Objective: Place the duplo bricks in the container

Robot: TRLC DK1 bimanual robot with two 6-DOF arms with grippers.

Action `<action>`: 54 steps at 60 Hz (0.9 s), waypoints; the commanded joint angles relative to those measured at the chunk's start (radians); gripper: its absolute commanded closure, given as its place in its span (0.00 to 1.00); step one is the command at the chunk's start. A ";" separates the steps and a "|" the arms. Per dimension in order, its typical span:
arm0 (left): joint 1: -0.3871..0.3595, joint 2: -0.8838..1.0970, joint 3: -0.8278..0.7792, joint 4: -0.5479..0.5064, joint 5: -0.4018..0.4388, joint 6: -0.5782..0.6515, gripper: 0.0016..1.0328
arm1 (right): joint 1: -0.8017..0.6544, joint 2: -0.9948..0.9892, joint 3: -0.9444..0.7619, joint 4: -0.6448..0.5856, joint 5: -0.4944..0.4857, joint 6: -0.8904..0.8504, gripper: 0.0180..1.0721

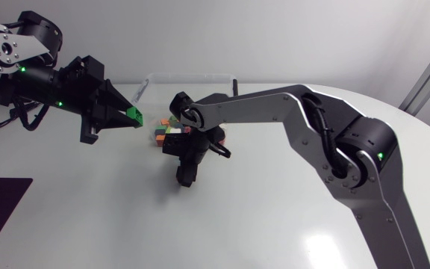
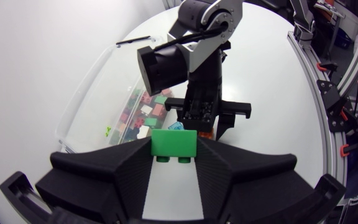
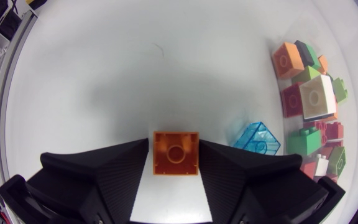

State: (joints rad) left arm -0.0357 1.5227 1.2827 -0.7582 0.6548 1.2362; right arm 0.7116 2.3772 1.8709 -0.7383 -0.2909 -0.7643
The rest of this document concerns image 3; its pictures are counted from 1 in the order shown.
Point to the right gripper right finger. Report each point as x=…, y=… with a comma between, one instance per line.
x=259, y=189

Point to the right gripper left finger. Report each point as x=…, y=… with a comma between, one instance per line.
x=82, y=186

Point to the orange toy brick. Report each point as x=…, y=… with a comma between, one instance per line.
x=323, y=64
x=176, y=154
x=287, y=60

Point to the clear plastic container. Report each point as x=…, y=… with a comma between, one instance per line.
x=351, y=130

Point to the pile of toy bricks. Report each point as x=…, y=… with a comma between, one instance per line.
x=307, y=74

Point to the clear blue toy brick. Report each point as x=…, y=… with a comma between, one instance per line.
x=256, y=139

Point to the red toy brick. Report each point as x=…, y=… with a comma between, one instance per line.
x=291, y=100
x=332, y=130
x=308, y=169

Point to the white toy brick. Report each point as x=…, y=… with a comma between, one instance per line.
x=322, y=165
x=317, y=96

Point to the lime green toy brick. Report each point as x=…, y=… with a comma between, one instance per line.
x=337, y=160

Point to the dark grey toy brick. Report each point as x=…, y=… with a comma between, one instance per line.
x=304, y=53

